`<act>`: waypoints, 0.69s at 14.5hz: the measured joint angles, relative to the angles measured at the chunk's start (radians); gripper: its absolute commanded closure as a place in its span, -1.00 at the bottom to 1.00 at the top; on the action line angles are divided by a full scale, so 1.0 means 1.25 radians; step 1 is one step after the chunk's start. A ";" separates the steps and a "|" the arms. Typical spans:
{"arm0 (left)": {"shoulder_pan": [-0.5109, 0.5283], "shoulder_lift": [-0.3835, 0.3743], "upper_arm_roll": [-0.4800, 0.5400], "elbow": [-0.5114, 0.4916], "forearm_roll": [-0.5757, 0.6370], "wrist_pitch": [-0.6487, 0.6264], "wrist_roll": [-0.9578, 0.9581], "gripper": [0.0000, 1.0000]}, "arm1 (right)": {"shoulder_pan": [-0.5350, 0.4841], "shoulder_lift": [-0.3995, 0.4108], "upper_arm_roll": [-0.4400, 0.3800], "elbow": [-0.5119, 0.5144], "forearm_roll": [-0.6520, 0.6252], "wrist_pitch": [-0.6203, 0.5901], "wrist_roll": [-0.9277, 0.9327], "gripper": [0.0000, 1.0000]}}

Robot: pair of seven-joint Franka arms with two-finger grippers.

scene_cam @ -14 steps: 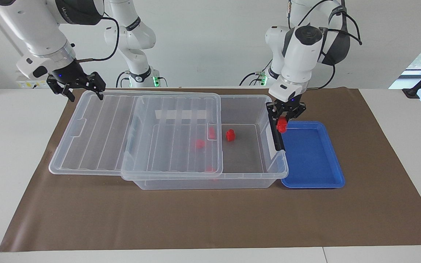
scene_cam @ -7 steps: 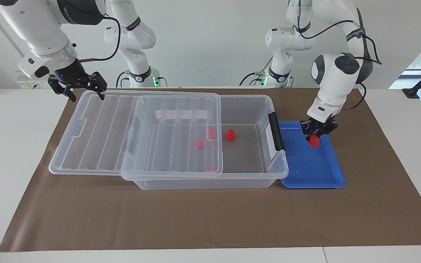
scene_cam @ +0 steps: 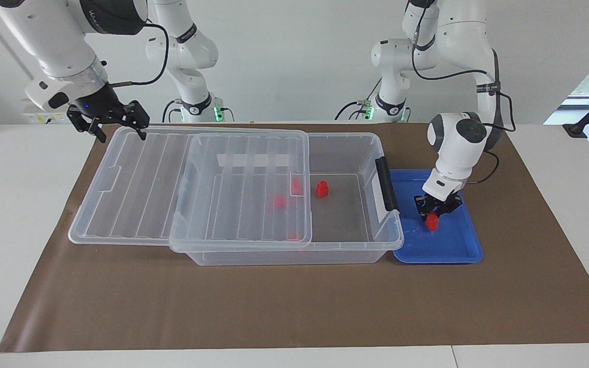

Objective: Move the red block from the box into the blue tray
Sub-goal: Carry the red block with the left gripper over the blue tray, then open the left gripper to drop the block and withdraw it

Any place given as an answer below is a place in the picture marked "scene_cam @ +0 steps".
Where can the clear plastic storage box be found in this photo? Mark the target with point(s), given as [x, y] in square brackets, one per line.
[345, 214]

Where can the white wall power outlet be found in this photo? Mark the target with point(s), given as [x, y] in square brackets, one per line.
[44, 118]

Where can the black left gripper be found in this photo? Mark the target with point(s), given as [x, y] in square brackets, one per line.
[440, 204]

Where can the red block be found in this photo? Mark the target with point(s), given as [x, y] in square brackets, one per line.
[294, 236]
[432, 222]
[279, 201]
[322, 189]
[297, 186]

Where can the clear plastic ribbed lid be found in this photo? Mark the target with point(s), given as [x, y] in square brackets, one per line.
[131, 204]

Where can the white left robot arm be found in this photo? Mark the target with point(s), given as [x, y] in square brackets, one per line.
[455, 148]

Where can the blue plastic tray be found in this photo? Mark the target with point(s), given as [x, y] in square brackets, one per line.
[453, 245]

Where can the brown paper table mat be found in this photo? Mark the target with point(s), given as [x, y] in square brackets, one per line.
[172, 306]

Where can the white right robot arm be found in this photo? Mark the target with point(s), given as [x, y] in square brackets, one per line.
[54, 46]

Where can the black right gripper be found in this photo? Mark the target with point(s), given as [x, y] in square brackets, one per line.
[97, 105]

